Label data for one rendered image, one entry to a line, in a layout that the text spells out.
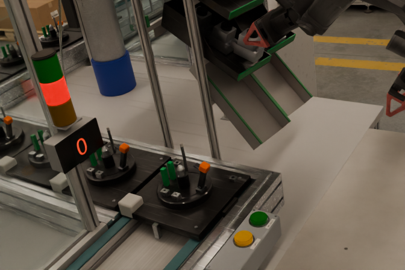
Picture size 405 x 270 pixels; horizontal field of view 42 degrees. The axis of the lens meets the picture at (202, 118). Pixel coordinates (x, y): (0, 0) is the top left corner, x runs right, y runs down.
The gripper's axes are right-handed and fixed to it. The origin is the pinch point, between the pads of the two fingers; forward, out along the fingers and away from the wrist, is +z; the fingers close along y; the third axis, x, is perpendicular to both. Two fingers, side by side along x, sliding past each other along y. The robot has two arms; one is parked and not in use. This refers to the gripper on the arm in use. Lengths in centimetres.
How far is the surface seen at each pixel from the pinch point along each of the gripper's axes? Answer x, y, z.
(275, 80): 16.6, -18.2, 15.5
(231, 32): -3.5, -0.7, 5.5
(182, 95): 11, -32, 71
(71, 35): -37, -50, 140
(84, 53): -25, -45, 131
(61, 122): -8, 49, 14
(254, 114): 19.3, -1.4, 14.0
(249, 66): 6.5, -0.1, 5.5
